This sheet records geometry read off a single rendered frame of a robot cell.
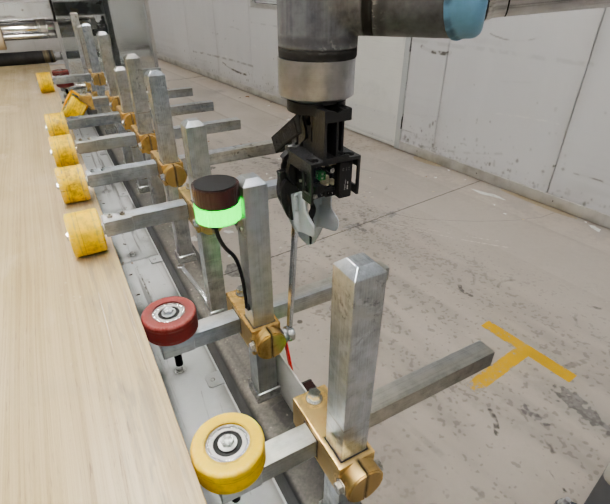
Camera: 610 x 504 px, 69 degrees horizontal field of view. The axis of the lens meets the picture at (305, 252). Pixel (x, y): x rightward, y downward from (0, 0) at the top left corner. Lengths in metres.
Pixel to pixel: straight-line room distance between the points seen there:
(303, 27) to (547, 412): 1.65
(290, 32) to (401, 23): 0.11
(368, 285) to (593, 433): 1.59
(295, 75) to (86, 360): 0.45
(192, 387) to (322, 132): 0.63
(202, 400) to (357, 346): 0.57
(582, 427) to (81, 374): 1.65
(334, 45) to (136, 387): 0.46
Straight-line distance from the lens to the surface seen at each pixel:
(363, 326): 0.41
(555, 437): 1.84
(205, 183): 0.58
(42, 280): 0.87
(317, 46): 0.51
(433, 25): 0.50
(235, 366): 0.88
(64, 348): 0.70
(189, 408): 0.94
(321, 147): 0.53
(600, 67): 3.20
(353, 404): 0.49
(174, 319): 0.69
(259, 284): 0.66
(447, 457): 1.66
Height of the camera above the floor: 1.34
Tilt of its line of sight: 32 degrees down
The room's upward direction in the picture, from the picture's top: straight up
